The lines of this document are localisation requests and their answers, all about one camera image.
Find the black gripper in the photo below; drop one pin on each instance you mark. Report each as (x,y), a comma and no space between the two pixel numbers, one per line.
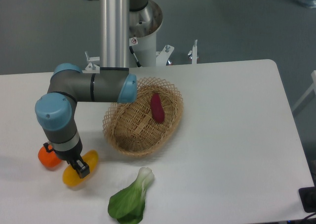
(70,151)

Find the yellow mango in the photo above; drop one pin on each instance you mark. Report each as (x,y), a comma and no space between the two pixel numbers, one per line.
(82,169)

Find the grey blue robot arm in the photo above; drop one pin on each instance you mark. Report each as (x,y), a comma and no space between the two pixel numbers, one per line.
(69,85)

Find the orange tangerine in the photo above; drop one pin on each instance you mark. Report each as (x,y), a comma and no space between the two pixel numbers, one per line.
(48,159)

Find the woven wicker basket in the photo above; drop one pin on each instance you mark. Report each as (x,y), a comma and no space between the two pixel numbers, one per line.
(131,130)

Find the green bok choy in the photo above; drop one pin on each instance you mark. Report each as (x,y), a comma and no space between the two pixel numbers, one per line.
(128,205)

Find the purple sweet potato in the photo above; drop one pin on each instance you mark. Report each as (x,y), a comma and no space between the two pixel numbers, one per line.
(156,108)

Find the black device at table edge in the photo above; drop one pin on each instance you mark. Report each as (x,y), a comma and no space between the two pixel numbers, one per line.
(308,199)

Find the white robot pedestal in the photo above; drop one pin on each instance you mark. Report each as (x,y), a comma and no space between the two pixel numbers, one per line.
(144,25)

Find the white frame at right edge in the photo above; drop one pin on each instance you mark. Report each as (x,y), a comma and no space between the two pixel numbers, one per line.
(306,97)

